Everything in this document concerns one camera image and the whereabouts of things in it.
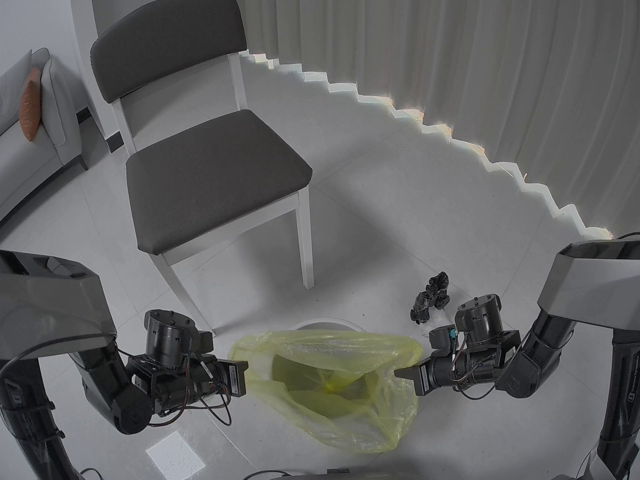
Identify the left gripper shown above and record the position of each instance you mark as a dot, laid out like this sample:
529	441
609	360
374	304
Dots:
235	378

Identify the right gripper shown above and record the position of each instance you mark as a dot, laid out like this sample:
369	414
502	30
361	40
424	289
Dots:
422	377

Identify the yellow plastic bag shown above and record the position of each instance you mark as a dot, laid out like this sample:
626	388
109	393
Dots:
350	418

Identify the black plastic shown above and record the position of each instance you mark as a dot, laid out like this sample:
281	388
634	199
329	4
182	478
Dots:
435	290

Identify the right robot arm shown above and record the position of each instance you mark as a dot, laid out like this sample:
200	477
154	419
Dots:
585	283

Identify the white trash bin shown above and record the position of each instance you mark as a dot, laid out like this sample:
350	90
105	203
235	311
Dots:
325	322

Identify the grey padded white-legged chair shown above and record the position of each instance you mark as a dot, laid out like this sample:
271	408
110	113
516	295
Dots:
215	168

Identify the pale grey sofa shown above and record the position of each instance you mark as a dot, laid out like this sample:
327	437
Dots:
20	163

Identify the white curtain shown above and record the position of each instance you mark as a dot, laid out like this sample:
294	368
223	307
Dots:
450	43

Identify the orange cushion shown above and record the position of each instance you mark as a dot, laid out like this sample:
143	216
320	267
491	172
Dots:
30	105

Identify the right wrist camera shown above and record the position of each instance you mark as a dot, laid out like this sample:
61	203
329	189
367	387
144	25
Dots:
442	340

